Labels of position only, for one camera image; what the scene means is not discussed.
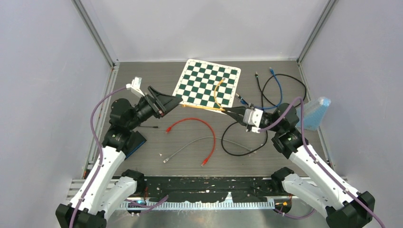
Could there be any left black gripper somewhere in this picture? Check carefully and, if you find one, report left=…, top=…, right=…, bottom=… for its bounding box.
left=127, top=86, right=182, bottom=130

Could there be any yellow ethernet cable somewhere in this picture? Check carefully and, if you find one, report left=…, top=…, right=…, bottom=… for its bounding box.
left=182, top=77, right=227, bottom=112

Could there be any black network switch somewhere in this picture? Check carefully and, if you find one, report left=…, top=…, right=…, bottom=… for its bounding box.
left=122, top=131, right=147, bottom=159

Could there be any red ethernet cable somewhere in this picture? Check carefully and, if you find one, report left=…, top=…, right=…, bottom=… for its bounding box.
left=165, top=117, right=217, bottom=167

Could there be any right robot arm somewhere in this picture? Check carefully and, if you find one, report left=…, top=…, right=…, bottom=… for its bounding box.
left=223, top=103, right=375, bottom=228

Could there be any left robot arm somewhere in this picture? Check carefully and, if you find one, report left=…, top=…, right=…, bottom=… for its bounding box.
left=55, top=86, right=182, bottom=228

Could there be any black power adapter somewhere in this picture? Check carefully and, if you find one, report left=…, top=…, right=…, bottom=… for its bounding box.
left=138, top=125, right=159, bottom=129

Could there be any green white chessboard mat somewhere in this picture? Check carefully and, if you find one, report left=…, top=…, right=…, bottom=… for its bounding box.
left=173, top=59, right=241, bottom=113

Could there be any long black ethernet cable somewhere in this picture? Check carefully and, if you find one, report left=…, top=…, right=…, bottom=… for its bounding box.
left=221, top=93, right=269, bottom=157

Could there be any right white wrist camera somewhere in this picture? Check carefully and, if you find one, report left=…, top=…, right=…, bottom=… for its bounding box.
left=242, top=108, right=263, bottom=133

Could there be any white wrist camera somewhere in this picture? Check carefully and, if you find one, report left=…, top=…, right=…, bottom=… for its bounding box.
left=125, top=76, right=145, bottom=98
left=242, top=108, right=263, bottom=133

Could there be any blue ethernet cable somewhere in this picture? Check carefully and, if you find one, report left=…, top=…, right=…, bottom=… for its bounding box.
left=239, top=66, right=284, bottom=111

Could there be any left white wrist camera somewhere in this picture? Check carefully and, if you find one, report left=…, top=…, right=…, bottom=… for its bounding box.
left=125, top=76, right=145, bottom=98

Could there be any short black ethernet cable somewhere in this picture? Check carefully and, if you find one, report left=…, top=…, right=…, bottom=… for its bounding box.
left=255, top=71, right=264, bottom=108

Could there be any black looped ethernet cable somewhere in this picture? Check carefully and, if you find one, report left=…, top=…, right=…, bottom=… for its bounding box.
left=260, top=74, right=307, bottom=108

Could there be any grey ethernet cable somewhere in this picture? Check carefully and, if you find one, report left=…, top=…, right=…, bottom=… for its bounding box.
left=163, top=136, right=257, bottom=163

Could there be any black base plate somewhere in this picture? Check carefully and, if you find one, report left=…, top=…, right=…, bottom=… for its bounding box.
left=136, top=176, right=292, bottom=203

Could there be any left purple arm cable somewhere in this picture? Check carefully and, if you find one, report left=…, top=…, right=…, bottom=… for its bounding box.
left=68, top=87, right=130, bottom=228

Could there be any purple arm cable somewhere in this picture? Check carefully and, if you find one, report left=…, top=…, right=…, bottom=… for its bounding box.
left=68, top=87, right=130, bottom=228
left=258, top=96, right=386, bottom=228

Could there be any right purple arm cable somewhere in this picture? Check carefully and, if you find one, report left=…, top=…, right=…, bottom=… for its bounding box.
left=258, top=96, right=386, bottom=228

